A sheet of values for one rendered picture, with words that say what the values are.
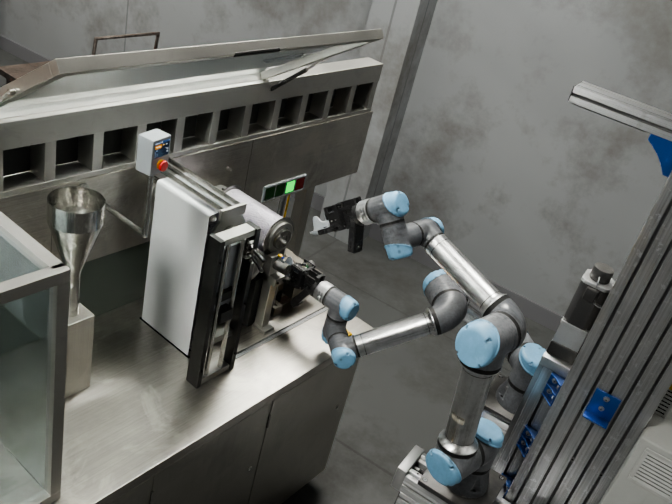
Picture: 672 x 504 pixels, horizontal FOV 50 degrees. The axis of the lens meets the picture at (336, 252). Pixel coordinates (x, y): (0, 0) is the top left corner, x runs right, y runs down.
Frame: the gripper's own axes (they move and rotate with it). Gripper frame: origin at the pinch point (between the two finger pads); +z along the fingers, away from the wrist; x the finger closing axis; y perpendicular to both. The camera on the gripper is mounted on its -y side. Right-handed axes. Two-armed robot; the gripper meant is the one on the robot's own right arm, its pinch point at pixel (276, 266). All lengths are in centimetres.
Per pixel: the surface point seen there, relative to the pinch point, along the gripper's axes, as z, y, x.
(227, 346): -13.7, -10.8, 34.9
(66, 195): 14, 41, 77
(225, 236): -14, 35, 46
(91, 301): 30, -12, 55
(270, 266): -6.5, 8.0, 12.1
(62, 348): -26, 30, 103
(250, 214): 7.6, 20.5, 10.5
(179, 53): -10, 87, 66
